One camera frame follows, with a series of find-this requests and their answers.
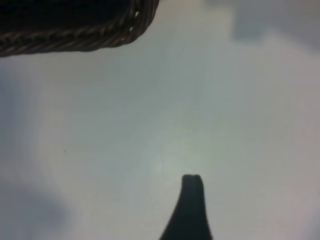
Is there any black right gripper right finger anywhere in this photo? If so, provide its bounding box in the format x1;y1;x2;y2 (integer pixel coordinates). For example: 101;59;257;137
192;174;213;240

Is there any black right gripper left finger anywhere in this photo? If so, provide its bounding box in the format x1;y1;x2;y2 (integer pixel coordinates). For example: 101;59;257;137
158;174;194;240

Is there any dark brown wicker basket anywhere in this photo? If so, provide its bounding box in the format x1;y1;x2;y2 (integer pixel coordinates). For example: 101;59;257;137
0;0;160;58

